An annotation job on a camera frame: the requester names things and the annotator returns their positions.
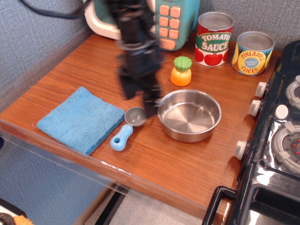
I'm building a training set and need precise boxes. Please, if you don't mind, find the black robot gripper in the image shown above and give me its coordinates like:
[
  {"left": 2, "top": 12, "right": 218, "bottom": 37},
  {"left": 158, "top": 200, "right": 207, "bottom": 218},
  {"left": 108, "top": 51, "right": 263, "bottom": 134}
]
[{"left": 117, "top": 39, "right": 162, "bottom": 117}]

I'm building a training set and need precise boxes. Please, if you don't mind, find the stainless steel pan bowl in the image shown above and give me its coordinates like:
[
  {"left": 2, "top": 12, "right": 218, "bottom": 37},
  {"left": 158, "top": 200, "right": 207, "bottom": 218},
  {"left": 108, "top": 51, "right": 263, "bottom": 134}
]
[{"left": 157, "top": 89, "right": 222, "bottom": 143}]

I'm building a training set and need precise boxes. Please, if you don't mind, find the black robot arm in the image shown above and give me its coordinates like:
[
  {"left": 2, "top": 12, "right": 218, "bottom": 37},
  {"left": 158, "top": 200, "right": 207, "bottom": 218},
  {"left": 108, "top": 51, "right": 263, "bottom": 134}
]
[{"left": 105, "top": 0, "right": 163, "bottom": 118}]

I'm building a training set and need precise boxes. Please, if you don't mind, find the teal toy microwave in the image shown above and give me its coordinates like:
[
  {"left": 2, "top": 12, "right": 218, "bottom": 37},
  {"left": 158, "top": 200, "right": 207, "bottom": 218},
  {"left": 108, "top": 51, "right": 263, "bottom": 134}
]
[{"left": 84, "top": 0, "right": 200, "bottom": 51}]

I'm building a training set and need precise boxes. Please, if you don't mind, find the blue grey toy scoop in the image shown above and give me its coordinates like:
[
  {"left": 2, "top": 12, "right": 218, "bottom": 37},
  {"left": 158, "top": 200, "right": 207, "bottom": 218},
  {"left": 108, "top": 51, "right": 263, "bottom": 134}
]
[{"left": 110, "top": 107, "right": 146, "bottom": 151}]

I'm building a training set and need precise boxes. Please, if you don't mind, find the orange toy carrot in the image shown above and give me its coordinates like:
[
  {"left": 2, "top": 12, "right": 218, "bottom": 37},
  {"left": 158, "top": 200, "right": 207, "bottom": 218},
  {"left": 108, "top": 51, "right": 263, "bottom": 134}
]
[{"left": 171, "top": 56, "right": 192, "bottom": 87}]

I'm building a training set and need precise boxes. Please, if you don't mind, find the blue folded cloth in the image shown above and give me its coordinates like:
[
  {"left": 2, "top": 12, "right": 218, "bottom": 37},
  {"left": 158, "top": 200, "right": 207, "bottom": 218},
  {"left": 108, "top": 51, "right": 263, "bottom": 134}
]
[{"left": 37, "top": 87, "right": 125, "bottom": 155}]

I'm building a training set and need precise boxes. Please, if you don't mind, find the tomato sauce can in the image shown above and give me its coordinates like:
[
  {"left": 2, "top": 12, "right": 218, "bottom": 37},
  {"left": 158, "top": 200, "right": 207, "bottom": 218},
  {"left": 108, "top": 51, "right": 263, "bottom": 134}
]
[{"left": 194, "top": 11, "right": 234, "bottom": 67}]

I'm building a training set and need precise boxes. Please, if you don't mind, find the white stove knob lower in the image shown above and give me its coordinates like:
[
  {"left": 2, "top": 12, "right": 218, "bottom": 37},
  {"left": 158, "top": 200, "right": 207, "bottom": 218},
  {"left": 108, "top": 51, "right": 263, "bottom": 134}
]
[{"left": 233, "top": 141, "right": 247, "bottom": 160}]

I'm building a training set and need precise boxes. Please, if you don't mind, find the white stove knob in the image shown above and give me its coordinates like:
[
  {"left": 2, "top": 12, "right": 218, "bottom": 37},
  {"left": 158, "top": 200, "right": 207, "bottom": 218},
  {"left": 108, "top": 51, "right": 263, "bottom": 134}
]
[
  {"left": 233, "top": 141, "right": 247, "bottom": 160},
  {"left": 248, "top": 100, "right": 261, "bottom": 117},
  {"left": 255, "top": 82, "right": 268, "bottom": 98}
]

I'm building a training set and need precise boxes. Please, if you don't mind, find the white stove knob middle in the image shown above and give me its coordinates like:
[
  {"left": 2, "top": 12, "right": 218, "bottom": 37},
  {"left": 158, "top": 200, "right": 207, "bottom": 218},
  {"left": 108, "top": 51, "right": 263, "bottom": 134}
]
[{"left": 248, "top": 100, "right": 261, "bottom": 117}]

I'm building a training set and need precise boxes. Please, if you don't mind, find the pineapple slices can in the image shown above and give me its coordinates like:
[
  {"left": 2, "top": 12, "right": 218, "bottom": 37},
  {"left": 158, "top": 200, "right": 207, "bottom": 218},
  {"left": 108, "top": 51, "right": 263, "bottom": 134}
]
[{"left": 232, "top": 31, "right": 275, "bottom": 75}]

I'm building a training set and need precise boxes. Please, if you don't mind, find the white stove knob upper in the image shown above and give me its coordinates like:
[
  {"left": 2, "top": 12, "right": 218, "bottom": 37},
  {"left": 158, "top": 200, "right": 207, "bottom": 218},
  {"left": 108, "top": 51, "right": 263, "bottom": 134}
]
[{"left": 255, "top": 82, "right": 268, "bottom": 98}]

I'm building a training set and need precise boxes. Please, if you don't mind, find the black toy stove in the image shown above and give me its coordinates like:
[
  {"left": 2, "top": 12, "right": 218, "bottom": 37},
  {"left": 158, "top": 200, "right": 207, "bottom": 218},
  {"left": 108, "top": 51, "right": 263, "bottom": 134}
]
[{"left": 203, "top": 41, "right": 300, "bottom": 225}]

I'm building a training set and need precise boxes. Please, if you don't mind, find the orange object at corner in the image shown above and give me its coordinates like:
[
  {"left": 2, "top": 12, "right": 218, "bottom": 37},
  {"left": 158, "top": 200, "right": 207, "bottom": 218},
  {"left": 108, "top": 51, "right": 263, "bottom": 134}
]
[{"left": 0, "top": 213, "right": 33, "bottom": 225}]

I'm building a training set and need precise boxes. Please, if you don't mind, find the black cable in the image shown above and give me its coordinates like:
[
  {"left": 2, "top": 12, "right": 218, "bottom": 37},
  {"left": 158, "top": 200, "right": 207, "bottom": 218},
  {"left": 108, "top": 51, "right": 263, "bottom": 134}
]
[{"left": 20, "top": 0, "right": 92, "bottom": 20}]

